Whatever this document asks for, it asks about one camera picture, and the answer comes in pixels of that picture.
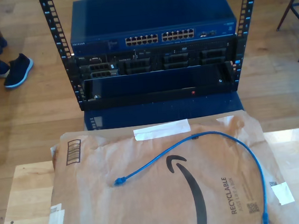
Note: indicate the dark blue device under rack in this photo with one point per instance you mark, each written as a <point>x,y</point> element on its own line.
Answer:
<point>152,114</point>

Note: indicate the black rack server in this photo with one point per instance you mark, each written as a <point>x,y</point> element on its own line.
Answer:
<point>139,65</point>

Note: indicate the brown paper packing bag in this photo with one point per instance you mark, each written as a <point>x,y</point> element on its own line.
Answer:
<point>122,212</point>

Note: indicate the blue network switch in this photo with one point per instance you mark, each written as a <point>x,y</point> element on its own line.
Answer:
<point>150,14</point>

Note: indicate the black perforated rack frame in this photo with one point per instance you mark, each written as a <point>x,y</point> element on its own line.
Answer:
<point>52,20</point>

